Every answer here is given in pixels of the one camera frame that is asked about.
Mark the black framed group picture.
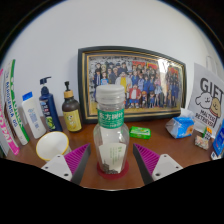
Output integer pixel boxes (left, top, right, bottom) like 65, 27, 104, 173
77, 45, 188, 125

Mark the white bottle with blue cap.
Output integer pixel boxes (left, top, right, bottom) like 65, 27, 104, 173
21, 91, 47, 140

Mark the small orange and white box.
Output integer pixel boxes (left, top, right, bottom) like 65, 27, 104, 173
202, 125, 213, 141

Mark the blue detergent bottle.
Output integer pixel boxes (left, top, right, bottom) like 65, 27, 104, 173
212, 119, 224, 158

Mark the clear green-labelled water bottle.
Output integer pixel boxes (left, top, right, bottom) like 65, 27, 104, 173
92, 84, 131, 175

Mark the dark blue pump bottle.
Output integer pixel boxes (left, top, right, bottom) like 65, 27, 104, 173
38, 76, 64, 133

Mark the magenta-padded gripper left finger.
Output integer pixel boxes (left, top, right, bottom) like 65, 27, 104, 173
40, 143, 92, 186

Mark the white paper gift bag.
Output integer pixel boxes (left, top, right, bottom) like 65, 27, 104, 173
187, 55, 224, 139

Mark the white remote control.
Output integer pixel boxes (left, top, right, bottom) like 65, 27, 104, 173
209, 150, 221, 161

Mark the blue tissue pack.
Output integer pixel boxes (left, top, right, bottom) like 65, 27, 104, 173
165, 108, 195, 139

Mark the pink shuttlecock tube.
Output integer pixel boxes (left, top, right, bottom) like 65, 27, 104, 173
0, 68, 21, 157

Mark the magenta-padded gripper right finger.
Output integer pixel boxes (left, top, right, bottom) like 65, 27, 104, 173
131, 143, 184, 186

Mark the small green wrapped pack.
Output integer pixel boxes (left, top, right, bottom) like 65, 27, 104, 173
129, 125, 152, 140

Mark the small patterned snack pack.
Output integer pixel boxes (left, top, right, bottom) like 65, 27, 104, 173
194, 134, 210, 151

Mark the brown yellow-labelled pump bottle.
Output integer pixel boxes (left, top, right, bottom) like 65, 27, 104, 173
61, 80, 83, 133

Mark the white and green shuttlecock tube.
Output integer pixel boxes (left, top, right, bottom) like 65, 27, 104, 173
2, 58, 30, 146

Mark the flat round red coaster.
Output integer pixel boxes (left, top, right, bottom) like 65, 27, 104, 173
96, 159, 130, 181

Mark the white cup with yellow rim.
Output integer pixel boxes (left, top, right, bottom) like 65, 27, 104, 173
35, 130, 71, 163

